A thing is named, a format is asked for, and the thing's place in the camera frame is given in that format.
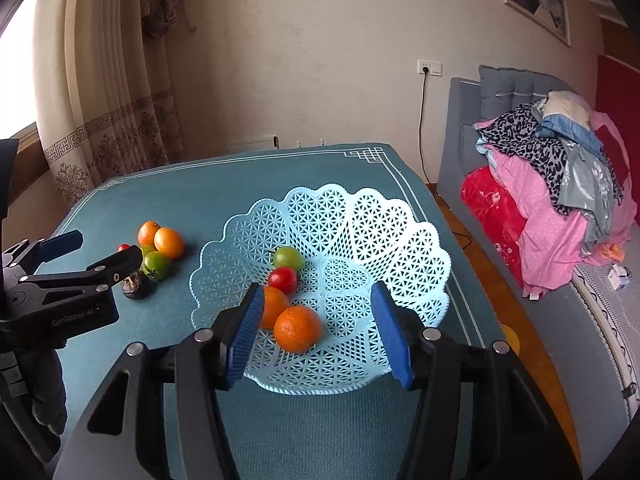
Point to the silver grey cloth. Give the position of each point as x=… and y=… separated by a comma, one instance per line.
x=585, y=180

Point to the red floral blanket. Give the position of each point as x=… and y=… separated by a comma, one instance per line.
x=490, y=205

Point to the white wall socket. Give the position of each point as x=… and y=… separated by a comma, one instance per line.
x=430, y=67

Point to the teal tablecloth with white border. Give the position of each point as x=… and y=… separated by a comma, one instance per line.
x=250, y=195

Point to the small white box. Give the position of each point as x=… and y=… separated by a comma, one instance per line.
x=619, y=278

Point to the pile of clothes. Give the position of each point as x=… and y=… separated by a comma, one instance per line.
x=540, y=230

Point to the beige patterned curtain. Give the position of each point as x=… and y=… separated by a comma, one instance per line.
x=100, y=85

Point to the orange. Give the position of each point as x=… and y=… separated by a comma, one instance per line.
x=169, y=243
x=274, y=305
x=298, y=329
x=146, y=234

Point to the white cloth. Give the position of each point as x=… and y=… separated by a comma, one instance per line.
x=565, y=102

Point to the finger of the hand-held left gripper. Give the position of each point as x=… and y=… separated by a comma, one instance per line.
x=120, y=260
x=60, y=245

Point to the light blue plastic lattice basket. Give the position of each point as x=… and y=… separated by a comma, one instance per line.
x=350, y=240

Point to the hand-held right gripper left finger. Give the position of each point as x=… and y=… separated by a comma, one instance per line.
x=245, y=345

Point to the light blue cloth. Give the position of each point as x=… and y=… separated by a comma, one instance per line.
x=565, y=127

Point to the grey sofa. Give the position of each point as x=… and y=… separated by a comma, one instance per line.
x=457, y=135

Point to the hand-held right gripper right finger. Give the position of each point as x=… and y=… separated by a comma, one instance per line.
x=392, y=340

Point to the green tomato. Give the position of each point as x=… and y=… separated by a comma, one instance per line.
x=288, y=258
x=156, y=266
x=146, y=250

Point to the leopard print cloth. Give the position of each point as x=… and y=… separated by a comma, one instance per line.
x=525, y=132

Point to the curtain tassel tieback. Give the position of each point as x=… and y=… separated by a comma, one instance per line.
x=160, y=5

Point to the window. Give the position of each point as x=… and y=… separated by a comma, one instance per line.
x=20, y=60

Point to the dark brown wrinkled fruit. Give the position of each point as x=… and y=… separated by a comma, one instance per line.
x=136, y=287

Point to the yellow round object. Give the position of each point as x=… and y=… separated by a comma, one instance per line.
x=511, y=342

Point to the red wall panel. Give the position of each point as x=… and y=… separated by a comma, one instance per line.
x=620, y=95

